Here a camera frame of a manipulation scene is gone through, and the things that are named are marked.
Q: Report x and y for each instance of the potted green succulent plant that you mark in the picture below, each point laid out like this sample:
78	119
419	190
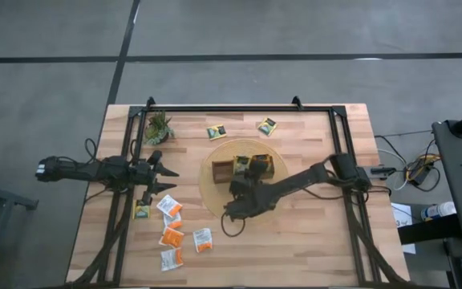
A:
159	128

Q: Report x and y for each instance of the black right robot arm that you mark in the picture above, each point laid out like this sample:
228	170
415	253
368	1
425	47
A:
295	182

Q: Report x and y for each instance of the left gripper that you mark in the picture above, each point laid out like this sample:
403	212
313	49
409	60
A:
144	172

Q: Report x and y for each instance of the white orange tea bag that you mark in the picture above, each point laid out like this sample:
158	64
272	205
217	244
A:
169	206
172	237
203	240
171	259
173	222

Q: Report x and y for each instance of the black aluminium rig frame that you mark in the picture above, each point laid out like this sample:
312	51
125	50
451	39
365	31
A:
235	108

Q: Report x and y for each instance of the round woven placemat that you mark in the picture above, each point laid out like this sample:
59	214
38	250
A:
215	196

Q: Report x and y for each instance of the white paper sheet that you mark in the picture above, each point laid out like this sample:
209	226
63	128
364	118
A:
401	212

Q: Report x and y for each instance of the wooden tea box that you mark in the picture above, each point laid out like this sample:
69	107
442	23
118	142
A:
222	170

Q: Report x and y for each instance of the black metal stand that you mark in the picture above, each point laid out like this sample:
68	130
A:
14	200

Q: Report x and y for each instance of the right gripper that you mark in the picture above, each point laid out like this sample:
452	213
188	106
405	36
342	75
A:
249	182

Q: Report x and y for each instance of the white bottle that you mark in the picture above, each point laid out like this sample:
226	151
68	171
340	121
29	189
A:
437	211

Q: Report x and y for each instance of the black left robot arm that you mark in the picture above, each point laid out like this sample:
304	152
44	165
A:
82	170

